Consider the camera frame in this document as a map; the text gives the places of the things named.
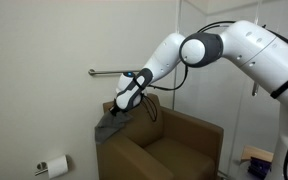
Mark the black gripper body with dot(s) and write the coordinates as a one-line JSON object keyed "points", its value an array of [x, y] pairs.
{"points": [[114, 111]]}

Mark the white toilet paper roll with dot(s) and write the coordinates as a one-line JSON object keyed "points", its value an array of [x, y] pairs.
{"points": [[58, 166]]}

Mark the light wooden stool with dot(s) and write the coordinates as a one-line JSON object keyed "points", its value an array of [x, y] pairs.
{"points": [[257, 153]]}

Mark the chrome wall grab bar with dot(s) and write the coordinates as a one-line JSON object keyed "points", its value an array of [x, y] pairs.
{"points": [[105, 72]]}

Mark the grey terry cloth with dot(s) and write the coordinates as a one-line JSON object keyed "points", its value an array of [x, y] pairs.
{"points": [[110, 126]]}

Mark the chrome toilet paper holder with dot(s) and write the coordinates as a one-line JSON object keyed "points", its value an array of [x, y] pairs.
{"points": [[41, 166]]}

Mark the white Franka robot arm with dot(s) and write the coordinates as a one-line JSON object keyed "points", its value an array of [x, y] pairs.
{"points": [[260, 50]]}

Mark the tan leather armchair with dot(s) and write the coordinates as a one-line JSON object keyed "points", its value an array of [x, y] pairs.
{"points": [[180, 150]]}

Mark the glass shower door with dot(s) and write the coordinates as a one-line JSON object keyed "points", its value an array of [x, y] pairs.
{"points": [[217, 100]]}

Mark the purple black device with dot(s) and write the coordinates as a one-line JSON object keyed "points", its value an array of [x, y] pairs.
{"points": [[260, 166]]}

